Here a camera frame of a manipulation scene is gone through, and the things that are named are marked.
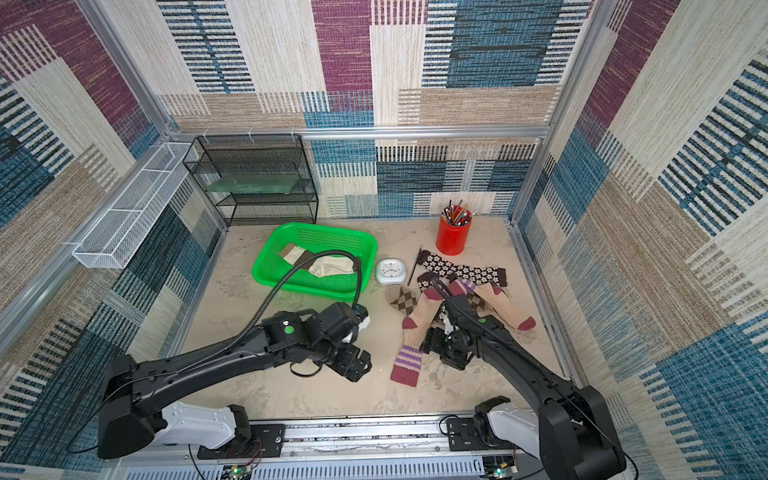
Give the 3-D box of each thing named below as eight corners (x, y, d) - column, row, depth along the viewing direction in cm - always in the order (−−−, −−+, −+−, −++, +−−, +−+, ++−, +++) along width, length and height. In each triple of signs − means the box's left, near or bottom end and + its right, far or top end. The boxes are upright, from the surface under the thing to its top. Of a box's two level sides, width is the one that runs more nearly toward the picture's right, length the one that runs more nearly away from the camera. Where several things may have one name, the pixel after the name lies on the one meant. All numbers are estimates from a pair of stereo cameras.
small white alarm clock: (376, 285, 104) (376, 280, 101) (377, 263, 109) (376, 258, 107) (405, 285, 103) (406, 280, 101) (404, 263, 109) (405, 258, 107)
